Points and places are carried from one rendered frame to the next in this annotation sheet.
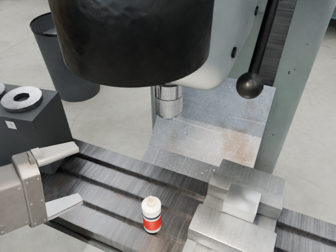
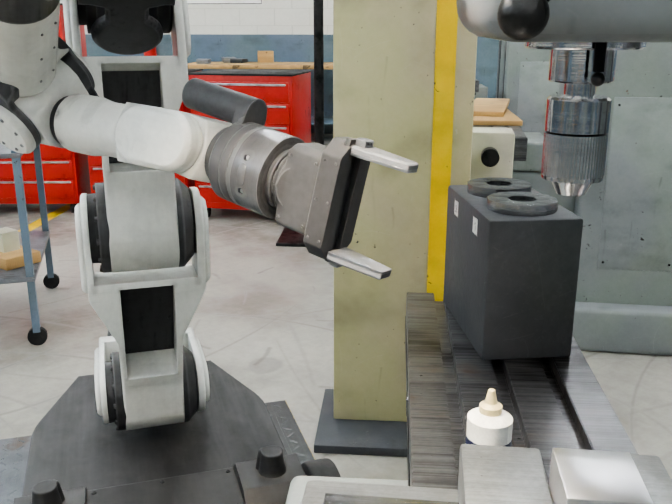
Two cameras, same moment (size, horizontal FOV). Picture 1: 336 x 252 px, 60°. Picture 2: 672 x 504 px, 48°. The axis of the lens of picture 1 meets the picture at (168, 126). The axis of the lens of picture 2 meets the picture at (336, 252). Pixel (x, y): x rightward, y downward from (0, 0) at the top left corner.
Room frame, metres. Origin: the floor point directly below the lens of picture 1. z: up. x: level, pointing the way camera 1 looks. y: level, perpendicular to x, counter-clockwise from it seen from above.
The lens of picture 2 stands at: (0.02, -0.50, 1.32)
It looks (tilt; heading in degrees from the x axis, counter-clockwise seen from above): 17 degrees down; 72
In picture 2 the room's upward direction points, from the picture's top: straight up
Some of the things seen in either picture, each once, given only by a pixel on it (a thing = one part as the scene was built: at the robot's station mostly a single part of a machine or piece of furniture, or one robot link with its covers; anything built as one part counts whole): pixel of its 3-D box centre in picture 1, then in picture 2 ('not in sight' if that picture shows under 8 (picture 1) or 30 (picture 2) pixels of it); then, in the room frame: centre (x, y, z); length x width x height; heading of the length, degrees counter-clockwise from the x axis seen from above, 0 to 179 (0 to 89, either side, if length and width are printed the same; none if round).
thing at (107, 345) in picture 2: not in sight; (151, 375); (0.10, 0.87, 0.68); 0.21 x 0.20 x 0.13; 88
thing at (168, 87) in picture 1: (168, 80); (578, 102); (0.38, 0.00, 1.26); 0.05 x 0.05 x 0.01
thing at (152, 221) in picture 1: (151, 211); (488, 444); (0.34, 0.03, 0.96); 0.04 x 0.04 x 0.11
